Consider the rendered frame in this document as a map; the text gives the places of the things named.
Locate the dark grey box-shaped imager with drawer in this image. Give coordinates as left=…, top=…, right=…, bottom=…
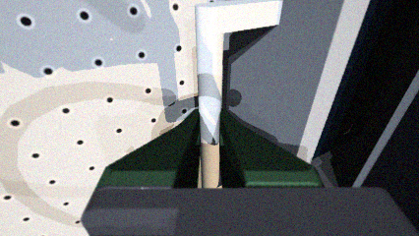
left=195, top=0, right=419, bottom=232

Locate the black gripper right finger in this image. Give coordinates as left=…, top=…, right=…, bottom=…
left=219, top=108, right=324, bottom=188

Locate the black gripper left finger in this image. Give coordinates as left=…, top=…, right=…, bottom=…
left=94, top=109, right=201, bottom=190

